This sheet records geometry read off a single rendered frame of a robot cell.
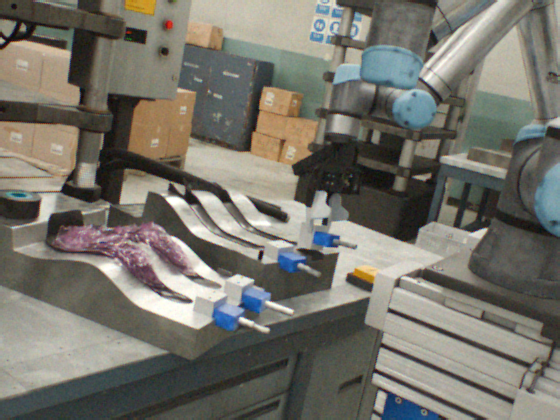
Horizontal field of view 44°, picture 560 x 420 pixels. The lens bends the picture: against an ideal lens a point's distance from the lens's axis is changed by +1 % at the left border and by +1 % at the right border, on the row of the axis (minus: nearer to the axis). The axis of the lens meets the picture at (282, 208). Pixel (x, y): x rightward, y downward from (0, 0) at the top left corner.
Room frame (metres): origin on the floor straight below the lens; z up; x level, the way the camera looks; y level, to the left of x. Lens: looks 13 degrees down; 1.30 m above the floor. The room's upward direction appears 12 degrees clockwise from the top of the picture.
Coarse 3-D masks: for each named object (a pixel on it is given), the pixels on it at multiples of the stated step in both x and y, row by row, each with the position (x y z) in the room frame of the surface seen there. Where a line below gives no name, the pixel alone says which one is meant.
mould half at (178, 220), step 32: (160, 192) 1.52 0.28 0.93; (192, 192) 1.59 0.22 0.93; (128, 224) 1.55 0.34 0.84; (160, 224) 1.49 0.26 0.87; (192, 224) 1.45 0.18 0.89; (224, 224) 1.52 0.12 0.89; (256, 224) 1.60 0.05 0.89; (224, 256) 1.36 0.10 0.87; (256, 256) 1.33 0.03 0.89; (288, 288) 1.37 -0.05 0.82; (320, 288) 1.47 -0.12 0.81
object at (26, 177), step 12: (0, 156) 2.18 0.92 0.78; (0, 168) 2.02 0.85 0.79; (12, 168) 2.05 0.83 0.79; (24, 168) 2.08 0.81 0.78; (36, 168) 2.12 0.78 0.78; (0, 180) 1.88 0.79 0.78; (12, 180) 1.91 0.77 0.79; (24, 180) 1.94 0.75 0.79; (36, 180) 1.97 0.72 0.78; (48, 180) 2.00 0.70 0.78; (60, 180) 2.03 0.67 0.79; (36, 192) 1.85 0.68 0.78; (48, 192) 1.88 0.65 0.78; (108, 204) 1.87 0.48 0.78
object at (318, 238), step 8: (304, 224) 1.44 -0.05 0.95; (304, 232) 1.44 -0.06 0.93; (312, 232) 1.43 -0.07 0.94; (320, 232) 1.42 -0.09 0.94; (304, 240) 1.43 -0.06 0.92; (312, 240) 1.42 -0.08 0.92; (320, 240) 1.42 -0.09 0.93; (328, 240) 1.40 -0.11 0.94; (336, 240) 1.41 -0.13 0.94; (312, 248) 1.43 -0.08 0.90; (320, 248) 1.45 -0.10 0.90; (352, 248) 1.39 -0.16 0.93
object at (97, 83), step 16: (112, 0) 1.83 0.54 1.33; (96, 48) 1.83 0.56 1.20; (112, 48) 1.85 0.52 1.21; (96, 64) 1.83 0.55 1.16; (96, 80) 1.83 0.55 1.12; (96, 96) 1.83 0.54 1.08; (80, 144) 1.83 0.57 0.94; (96, 144) 1.84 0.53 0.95; (80, 160) 1.83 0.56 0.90; (96, 160) 1.85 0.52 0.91; (80, 176) 1.83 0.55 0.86; (64, 192) 1.83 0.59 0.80; (80, 192) 1.81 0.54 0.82; (96, 192) 1.84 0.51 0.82
